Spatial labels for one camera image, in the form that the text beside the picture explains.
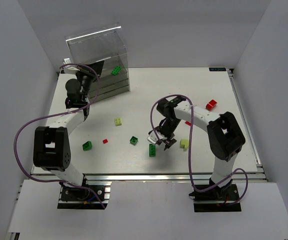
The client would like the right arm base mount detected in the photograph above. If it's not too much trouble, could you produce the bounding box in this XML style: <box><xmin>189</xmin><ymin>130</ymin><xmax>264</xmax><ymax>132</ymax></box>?
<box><xmin>188</xmin><ymin>184</ymin><xmax>242</xmax><ymax>213</ymax></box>

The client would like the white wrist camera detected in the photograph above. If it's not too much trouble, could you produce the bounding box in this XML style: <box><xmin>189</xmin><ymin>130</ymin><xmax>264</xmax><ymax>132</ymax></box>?
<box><xmin>62</xmin><ymin>58</ymin><xmax>79</xmax><ymax>75</ymax></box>
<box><xmin>147</xmin><ymin>130</ymin><xmax>165</xmax><ymax>145</ymax></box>

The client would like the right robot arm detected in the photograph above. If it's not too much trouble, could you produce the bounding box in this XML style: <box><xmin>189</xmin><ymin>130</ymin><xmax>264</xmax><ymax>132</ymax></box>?
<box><xmin>147</xmin><ymin>94</ymin><xmax>246</xmax><ymax>192</ymax></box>

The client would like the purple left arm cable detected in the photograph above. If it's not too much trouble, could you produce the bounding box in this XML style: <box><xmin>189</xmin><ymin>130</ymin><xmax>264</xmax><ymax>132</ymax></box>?
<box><xmin>13</xmin><ymin>62</ymin><xmax>107</xmax><ymax>210</ymax></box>

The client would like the green small lego brick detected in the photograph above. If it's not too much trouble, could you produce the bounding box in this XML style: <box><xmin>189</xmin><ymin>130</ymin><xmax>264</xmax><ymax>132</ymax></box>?
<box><xmin>129</xmin><ymin>136</ymin><xmax>138</xmax><ymax>146</ymax></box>

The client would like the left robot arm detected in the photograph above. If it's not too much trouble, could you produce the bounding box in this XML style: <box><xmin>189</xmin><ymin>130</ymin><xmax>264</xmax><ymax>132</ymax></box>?
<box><xmin>33</xmin><ymin>60</ymin><xmax>105</xmax><ymax>186</ymax></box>

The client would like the yellow square lego brick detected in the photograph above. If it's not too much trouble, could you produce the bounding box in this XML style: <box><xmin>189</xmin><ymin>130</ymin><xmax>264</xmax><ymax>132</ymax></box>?
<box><xmin>114</xmin><ymin>117</ymin><xmax>122</xmax><ymax>127</ymax></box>

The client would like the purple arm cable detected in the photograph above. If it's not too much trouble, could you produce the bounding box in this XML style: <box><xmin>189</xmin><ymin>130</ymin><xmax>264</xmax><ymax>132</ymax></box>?
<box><xmin>13</xmin><ymin>62</ymin><xmax>107</xmax><ymax>210</ymax></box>
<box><xmin>149</xmin><ymin>94</ymin><xmax>249</xmax><ymax>206</ymax></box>

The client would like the green long lego brick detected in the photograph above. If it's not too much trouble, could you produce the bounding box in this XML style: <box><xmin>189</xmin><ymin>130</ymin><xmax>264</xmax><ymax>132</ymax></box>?
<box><xmin>148</xmin><ymin>144</ymin><xmax>156</xmax><ymax>158</ymax></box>
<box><xmin>111</xmin><ymin>65</ymin><xmax>122</xmax><ymax>76</ymax></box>

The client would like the yellow lego brick right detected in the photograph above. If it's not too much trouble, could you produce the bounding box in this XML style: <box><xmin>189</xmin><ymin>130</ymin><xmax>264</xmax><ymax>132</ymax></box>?
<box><xmin>180</xmin><ymin>139</ymin><xmax>190</xmax><ymax>151</ymax></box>

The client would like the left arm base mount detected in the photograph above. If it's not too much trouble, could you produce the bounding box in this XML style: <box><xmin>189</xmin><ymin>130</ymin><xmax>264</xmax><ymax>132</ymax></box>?
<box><xmin>57</xmin><ymin>177</ymin><xmax>109</xmax><ymax>210</ymax></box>

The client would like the green long lego brick front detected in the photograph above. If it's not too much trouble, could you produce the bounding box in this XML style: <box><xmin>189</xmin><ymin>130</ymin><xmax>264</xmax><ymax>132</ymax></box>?
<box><xmin>148</xmin><ymin>144</ymin><xmax>156</xmax><ymax>158</ymax></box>

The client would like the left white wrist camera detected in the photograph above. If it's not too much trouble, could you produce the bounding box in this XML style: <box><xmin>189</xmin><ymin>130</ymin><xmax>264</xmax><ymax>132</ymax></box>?
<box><xmin>62</xmin><ymin>58</ymin><xmax>79</xmax><ymax>75</ymax></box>

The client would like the large red lego brick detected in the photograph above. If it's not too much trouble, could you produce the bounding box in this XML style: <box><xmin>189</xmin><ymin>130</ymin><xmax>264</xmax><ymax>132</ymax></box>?
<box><xmin>205</xmin><ymin>99</ymin><xmax>217</xmax><ymax>111</ymax></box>

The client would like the green square lego brick left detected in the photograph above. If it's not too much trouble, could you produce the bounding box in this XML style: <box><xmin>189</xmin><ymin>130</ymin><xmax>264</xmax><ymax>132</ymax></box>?
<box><xmin>82</xmin><ymin>141</ymin><xmax>93</xmax><ymax>151</ymax></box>

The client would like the clear plastic drawer container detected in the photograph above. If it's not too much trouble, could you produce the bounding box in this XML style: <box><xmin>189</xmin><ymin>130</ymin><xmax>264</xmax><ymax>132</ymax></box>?
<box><xmin>63</xmin><ymin>22</ymin><xmax>131</xmax><ymax>102</ymax></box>

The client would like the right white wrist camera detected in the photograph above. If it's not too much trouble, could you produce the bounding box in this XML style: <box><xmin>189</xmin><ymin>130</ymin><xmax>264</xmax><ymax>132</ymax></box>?
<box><xmin>147</xmin><ymin>130</ymin><xmax>165</xmax><ymax>145</ymax></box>

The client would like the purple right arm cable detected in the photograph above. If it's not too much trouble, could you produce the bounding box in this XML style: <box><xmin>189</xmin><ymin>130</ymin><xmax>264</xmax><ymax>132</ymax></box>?
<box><xmin>149</xmin><ymin>94</ymin><xmax>249</xmax><ymax>206</ymax></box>

